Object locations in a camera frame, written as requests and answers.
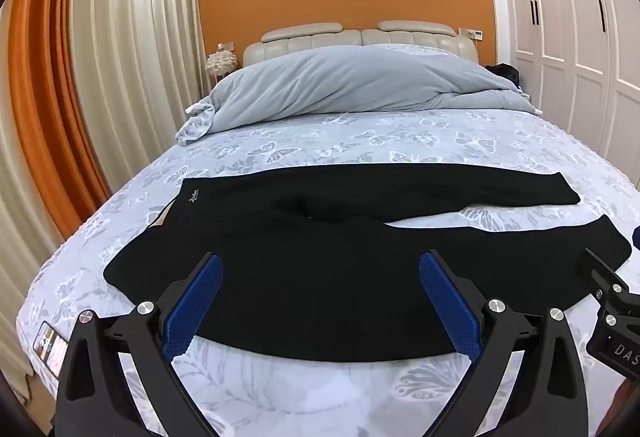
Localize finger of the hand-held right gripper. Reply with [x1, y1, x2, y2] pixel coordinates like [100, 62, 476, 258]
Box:
[574, 248, 640, 318]

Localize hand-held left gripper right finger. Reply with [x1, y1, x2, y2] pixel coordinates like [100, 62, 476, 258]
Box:
[419, 251, 591, 437]

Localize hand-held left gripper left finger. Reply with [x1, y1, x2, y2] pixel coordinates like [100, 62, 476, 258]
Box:
[55, 252, 224, 437]

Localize black pants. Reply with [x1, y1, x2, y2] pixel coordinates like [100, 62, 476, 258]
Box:
[102, 164, 632, 363]

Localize smartphone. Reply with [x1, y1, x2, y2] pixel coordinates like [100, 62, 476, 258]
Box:
[32, 321, 71, 368]

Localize bed with butterfly sheet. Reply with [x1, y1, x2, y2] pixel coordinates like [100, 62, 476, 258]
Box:
[15, 42, 640, 437]

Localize cream curtain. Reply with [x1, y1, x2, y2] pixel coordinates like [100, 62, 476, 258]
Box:
[70, 0, 208, 183]
[0, 107, 101, 398]

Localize black bag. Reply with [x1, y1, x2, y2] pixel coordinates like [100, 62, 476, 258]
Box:
[484, 62, 523, 92]

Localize white flower lamp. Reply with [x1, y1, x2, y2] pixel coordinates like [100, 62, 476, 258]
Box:
[206, 51, 238, 88]

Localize light grey duvet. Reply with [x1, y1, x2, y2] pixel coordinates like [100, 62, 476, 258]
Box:
[174, 44, 543, 147]

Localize white wardrobe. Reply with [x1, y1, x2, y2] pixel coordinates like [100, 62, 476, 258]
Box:
[492, 0, 640, 190]

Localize orange curtain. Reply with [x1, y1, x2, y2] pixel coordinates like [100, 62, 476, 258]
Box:
[7, 0, 113, 228]

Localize cream padded headboard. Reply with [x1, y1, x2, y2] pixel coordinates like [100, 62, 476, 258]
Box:
[242, 20, 478, 68]

